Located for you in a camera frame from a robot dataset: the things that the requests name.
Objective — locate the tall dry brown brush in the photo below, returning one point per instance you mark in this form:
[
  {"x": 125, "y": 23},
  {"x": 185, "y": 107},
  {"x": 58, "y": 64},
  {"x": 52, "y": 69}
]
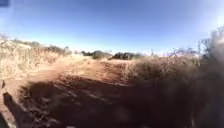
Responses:
[{"x": 160, "y": 68}]

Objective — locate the distant row of trees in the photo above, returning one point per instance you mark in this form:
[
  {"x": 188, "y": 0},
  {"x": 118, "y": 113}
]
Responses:
[{"x": 123, "y": 56}]

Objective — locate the red dirt track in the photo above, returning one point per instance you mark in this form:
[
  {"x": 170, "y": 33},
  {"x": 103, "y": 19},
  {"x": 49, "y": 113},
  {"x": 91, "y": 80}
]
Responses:
[{"x": 83, "y": 96}]

